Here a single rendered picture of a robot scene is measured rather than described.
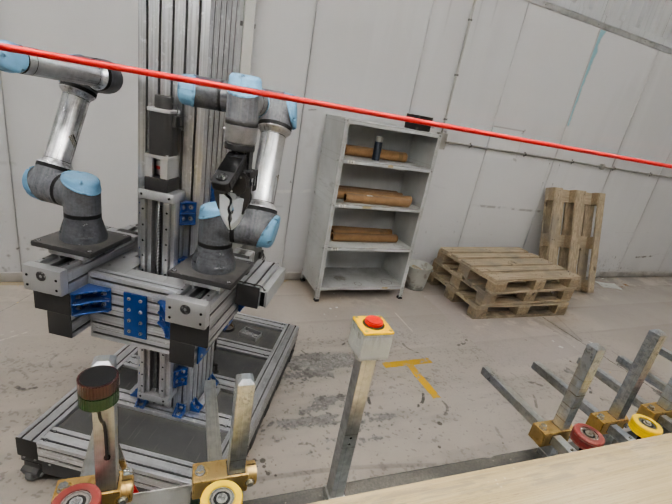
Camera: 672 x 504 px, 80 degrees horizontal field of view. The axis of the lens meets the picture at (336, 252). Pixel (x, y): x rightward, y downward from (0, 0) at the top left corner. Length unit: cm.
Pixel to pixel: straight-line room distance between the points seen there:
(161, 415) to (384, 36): 317
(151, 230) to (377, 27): 271
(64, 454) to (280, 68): 278
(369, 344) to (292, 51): 290
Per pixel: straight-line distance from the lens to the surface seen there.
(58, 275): 158
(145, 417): 211
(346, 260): 402
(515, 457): 155
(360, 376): 93
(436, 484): 106
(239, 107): 98
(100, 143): 343
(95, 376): 79
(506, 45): 453
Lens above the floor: 165
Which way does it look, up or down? 20 degrees down
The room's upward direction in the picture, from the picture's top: 10 degrees clockwise
